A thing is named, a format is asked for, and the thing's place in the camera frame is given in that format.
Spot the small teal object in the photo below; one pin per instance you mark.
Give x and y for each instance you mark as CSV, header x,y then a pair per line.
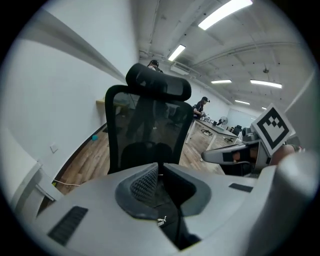
x,y
95,138

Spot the round ceiling fixture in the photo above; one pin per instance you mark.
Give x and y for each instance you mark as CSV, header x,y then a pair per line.
x,y
266,70

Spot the light wooden table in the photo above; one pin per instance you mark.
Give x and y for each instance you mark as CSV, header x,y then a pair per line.
x,y
100,102

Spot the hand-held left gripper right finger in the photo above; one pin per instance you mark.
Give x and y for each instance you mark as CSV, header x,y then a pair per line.
x,y
230,215

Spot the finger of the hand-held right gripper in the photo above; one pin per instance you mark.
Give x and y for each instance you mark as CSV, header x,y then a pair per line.
x,y
215,156

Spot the black standing fan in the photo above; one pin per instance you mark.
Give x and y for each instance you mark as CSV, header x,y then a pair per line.
x,y
224,120

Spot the ceiling light panel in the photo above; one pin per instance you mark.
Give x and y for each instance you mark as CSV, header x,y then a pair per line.
x,y
242,102
221,81
265,84
225,13
176,52

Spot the black bag with white logo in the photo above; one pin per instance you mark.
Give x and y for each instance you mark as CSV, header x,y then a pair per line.
x,y
171,226

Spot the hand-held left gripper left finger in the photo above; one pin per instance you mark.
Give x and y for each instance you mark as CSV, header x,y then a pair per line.
x,y
100,215

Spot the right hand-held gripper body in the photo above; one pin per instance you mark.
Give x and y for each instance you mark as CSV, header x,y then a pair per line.
x,y
271,130

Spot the white wall socket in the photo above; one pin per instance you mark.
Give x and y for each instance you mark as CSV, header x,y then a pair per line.
x,y
54,148

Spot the black mesh office chair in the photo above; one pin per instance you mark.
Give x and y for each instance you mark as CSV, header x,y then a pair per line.
x,y
147,75

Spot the white air conditioner unit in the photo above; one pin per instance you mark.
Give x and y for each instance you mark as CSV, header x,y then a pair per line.
x,y
180,68

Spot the white desk with grey top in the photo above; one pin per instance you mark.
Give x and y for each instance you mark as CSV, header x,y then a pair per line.
x,y
218,129

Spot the black chair base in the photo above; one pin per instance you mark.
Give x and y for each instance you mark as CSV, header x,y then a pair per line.
x,y
207,131

